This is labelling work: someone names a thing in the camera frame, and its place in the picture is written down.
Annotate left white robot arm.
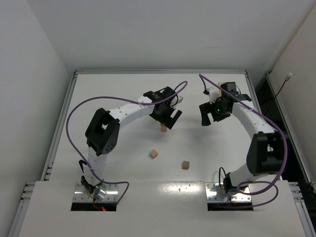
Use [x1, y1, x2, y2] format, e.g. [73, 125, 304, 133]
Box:
[79, 86, 183, 194]

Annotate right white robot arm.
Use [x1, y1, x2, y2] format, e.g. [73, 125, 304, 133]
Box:
[199, 82, 288, 192]

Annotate lone wooden cube block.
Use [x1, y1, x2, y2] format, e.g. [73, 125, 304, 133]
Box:
[182, 160, 190, 170]

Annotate translucent orange plastic holder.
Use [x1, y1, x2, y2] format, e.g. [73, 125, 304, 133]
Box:
[218, 82, 225, 96]

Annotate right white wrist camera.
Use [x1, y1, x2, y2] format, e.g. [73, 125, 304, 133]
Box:
[203, 86, 221, 104]

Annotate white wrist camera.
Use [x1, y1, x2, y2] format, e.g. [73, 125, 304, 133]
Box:
[203, 86, 221, 104]
[170, 95, 183, 108]

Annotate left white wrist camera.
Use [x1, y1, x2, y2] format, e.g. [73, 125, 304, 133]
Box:
[170, 95, 183, 108]

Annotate black cable with white plug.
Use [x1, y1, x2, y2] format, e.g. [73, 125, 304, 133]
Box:
[261, 72, 293, 117]

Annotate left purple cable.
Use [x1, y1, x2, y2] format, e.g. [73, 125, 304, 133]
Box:
[66, 80, 130, 205]

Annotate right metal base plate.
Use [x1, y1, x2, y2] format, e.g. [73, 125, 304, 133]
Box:
[205, 182, 251, 204]

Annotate metal base plate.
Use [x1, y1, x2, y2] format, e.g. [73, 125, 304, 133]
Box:
[205, 182, 251, 204]
[73, 183, 119, 203]

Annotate red wires under base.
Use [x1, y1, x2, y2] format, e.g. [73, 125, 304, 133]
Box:
[92, 200, 107, 212]

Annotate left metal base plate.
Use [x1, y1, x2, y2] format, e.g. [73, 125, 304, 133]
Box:
[73, 183, 119, 203]

